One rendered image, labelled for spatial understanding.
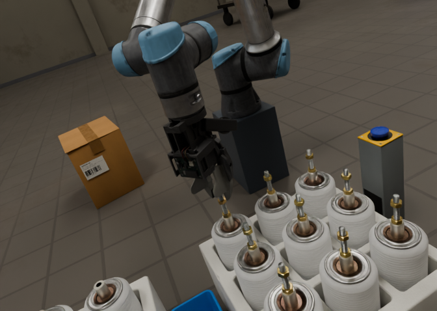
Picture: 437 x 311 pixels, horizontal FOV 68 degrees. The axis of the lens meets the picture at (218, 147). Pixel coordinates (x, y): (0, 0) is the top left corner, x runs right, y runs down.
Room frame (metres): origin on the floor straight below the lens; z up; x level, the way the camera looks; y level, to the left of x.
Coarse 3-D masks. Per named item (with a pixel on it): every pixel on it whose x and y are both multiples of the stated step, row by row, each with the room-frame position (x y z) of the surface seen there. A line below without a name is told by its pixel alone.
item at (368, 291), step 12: (372, 264) 0.38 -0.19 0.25; (324, 276) 0.38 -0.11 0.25; (372, 276) 0.36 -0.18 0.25; (324, 288) 0.38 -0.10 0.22; (336, 288) 0.36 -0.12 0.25; (348, 288) 0.35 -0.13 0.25; (360, 288) 0.34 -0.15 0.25; (372, 288) 0.34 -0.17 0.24; (336, 300) 0.36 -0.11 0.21; (348, 300) 0.35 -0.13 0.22; (360, 300) 0.34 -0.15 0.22; (372, 300) 0.34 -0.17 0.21
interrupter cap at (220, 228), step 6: (234, 216) 0.60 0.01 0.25; (240, 216) 0.60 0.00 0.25; (222, 222) 0.60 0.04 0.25; (234, 222) 0.59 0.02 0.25; (240, 222) 0.58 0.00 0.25; (216, 228) 0.58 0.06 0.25; (222, 228) 0.58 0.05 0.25; (234, 228) 0.57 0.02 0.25; (240, 228) 0.56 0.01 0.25; (222, 234) 0.56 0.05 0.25; (228, 234) 0.55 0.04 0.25; (234, 234) 0.54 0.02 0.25
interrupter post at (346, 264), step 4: (340, 256) 0.39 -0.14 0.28; (340, 260) 0.39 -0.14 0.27; (344, 260) 0.38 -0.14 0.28; (348, 260) 0.38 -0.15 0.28; (352, 260) 0.38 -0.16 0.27; (340, 264) 0.39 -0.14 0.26; (344, 264) 0.38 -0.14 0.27; (348, 264) 0.38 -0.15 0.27; (352, 264) 0.38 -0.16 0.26; (344, 268) 0.38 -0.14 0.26; (348, 268) 0.38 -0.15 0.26; (352, 268) 0.38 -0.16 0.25
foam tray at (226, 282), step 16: (336, 192) 0.67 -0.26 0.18; (256, 224) 0.65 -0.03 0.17; (208, 240) 0.64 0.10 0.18; (208, 256) 0.58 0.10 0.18; (432, 256) 0.41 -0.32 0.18; (224, 272) 0.52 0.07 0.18; (432, 272) 0.38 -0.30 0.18; (224, 288) 0.48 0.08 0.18; (240, 288) 0.50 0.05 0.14; (320, 288) 0.43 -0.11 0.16; (384, 288) 0.38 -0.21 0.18; (416, 288) 0.36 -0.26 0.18; (432, 288) 0.35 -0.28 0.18; (240, 304) 0.43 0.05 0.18; (384, 304) 0.38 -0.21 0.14; (400, 304) 0.34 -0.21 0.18; (416, 304) 0.33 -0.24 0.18; (432, 304) 0.34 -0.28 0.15
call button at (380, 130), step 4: (376, 128) 0.66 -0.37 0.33; (380, 128) 0.66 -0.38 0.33; (384, 128) 0.65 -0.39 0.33; (372, 132) 0.65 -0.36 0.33; (376, 132) 0.65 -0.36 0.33; (380, 132) 0.64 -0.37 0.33; (384, 132) 0.64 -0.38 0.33; (388, 132) 0.64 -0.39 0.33; (376, 136) 0.64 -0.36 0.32; (380, 136) 0.64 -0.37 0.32; (384, 136) 0.64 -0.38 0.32
